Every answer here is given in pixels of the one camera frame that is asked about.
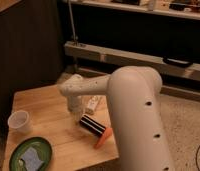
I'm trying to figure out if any green round plate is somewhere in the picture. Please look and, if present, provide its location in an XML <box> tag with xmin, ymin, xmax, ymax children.
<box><xmin>9</xmin><ymin>137</ymin><xmax>52</xmax><ymax>171</ymax></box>

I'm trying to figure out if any black cable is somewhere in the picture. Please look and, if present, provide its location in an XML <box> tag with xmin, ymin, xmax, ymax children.
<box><xmin>194</xmin><ymin>94</ymin><xmax>200</xmax><ymax>171</ymax></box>

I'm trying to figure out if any black handle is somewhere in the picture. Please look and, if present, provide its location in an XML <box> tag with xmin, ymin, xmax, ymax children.
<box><xmin>163</xmin><ymin>58</ymin><xmax>194</xmax><ymax>68</ymax></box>

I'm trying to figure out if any upper shelf board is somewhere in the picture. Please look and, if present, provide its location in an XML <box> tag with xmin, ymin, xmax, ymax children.
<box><xmin>62</xmin><ymin>0</ymin><xmax>200</xmax><ymax>22</ymax></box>

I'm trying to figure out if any black striped eraser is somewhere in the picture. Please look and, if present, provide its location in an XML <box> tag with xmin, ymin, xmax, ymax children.
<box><xmin>79</xmin><ymin>115</ymin><xmax>106</xmax><ymax>137</ymax></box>

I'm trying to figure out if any blue sponge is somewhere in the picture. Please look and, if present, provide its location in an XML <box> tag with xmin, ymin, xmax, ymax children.
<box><xmin>20</xmin><ymin>147</ymin><xmax>44</xmax><ymax>171</ymax></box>

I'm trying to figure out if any metal frame rail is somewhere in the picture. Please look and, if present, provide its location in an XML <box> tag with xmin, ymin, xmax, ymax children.
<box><xmin>64</xmin><ymin>41</ymin><xmax>200</xmax><ymax>81</ymax></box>

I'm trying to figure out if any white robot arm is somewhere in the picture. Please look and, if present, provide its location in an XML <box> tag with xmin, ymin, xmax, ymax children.
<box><xmin>59</xmin><ymin>66</ymin><xmax>175</xmax><ymax>171</ymax></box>

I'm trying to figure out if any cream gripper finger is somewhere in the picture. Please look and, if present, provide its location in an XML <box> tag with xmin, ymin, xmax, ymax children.
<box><xmin>72</xmin><ymin>112</ymin><xmax>82</xmax><ymax>124</ymax></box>

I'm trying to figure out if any vertical metal pole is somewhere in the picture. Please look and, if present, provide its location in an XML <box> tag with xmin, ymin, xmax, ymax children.
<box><xmin>68</xmin><ymin>0</ymin><xmax>78</xmax><ymax>45</ymax></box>

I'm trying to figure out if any orange toy carrot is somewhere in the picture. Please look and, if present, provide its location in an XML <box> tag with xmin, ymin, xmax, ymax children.
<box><xmin>94</xmin><ymin>127</ymin><xmax>113</xmax><ymax>149</ymax></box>

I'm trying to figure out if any white rectangular block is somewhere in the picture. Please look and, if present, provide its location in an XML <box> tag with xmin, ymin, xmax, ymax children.
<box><xmin>85</xmin><ymin>95</ymin><xmax>102</xmax><ymax>115</ymax></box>

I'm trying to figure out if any clear plastic cup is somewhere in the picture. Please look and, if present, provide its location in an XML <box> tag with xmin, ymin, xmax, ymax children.
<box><xmin>8</xmin><ymin>110</ymin><xmax>31</xmax><ymax>134</ymax></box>

